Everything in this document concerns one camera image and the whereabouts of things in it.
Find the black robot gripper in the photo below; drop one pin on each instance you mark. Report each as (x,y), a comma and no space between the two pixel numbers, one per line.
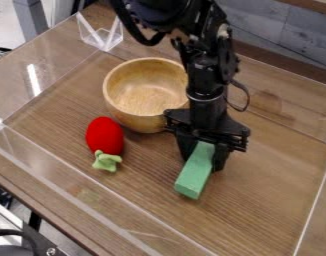
(205,122)

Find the green rectangular block stick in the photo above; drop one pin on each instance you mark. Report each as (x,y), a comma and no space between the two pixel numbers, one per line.
(195,171)

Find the light brown wooden bowl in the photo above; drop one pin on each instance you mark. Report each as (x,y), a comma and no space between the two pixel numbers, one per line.
(141,88)

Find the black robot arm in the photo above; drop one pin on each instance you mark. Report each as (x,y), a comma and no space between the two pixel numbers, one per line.
(196,27)

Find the red plush strawberry toy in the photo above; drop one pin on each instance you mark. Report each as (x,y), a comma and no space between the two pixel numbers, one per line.
(105,142)

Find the grey cabinet leg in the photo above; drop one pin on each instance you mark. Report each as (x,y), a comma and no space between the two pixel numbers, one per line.
(30,16)

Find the black table clamp mount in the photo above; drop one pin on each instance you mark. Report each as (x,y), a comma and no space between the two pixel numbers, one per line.
(40,245)

